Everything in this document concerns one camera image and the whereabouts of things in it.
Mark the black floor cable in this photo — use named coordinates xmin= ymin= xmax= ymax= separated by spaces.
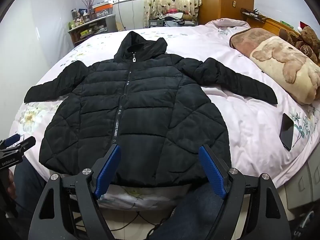
xmin=109 ymin=210 xmax=174 ymax=233

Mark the folded plush bear-print blanket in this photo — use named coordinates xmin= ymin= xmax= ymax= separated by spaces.
xmin=229 ymin=27 xmax=320 ymax=105

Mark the black smartphone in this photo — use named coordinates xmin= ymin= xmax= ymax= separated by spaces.
xmin=279 ymin=113 xmax=295 ymax=152

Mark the orange-lidded storage box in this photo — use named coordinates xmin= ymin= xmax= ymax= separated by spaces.
xmin=91 ymin=1 xmax=115 ymax=18

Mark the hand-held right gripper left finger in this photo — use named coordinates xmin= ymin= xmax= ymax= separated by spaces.
xmin=29 ymin=144 xmax=122 ymax=240

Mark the red santa hat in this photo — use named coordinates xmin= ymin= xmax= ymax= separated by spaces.
xmin=297 ymin=21 xmax=312 ymax=33

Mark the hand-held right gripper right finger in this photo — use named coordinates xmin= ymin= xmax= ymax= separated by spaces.
xmin=199 ymin=144 xmax=292 ymax=240

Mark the wooden headboard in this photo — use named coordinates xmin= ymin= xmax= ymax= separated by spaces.
xmin=240 ymin=7 xmax=302 ymax=35

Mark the black hooded puffer jacket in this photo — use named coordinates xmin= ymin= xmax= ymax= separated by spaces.
xmin=24 ymin=31 xmax=278 ymax=187

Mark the wooden wardrobe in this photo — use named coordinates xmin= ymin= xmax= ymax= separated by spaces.
xmin=198 ymin=0 xmax=255 ymax=26

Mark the person's right leg in jeans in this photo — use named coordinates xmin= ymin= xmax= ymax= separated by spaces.
xmin=147 ymin=183 xmax=227 ymax=240

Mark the person's leg in jeans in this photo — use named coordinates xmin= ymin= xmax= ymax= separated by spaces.
xmin=12 ymin=164 xmax=52 ymax=232
xmin=147 ymin=183 xmax=227 ymax=240

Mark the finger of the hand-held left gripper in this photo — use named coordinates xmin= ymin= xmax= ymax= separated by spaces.
xmin=0 ymin=133 xmax=21 ymax=148
xmin=14 ymin=136 xmax=36 ymax=155

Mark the pink floral quilt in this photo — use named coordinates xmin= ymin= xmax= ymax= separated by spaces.
xmin=10 ymin=17 xmax=320 ymax=210

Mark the white bed base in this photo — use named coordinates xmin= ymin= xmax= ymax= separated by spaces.
xmin=284 ymin=152 xmax=320 ymax=207

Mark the person's left hand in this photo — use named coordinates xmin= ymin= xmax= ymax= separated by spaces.
xmin=7 ymin=170 xmax=17 ymax=202

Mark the person's left leg in jeans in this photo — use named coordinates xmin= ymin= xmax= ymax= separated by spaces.
xmin=12 ymin=164 xmax=52 ymax=232

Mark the brown teddy bear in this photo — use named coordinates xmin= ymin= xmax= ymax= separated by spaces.
xmin=279 ymin=26 xmax=320 ymax=65

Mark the pile of clothes and boxes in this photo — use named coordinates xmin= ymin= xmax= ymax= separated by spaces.
xmin=148 ymin=8 xmax=198 ymax=28

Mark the white cabinet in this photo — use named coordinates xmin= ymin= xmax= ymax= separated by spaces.
xmin=113 ymin=0 xmax=146 ymax=32

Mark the cluttered wooden shelf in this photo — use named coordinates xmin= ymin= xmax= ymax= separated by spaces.
xmin=68 ymin=14 xmax=117 ymax=47

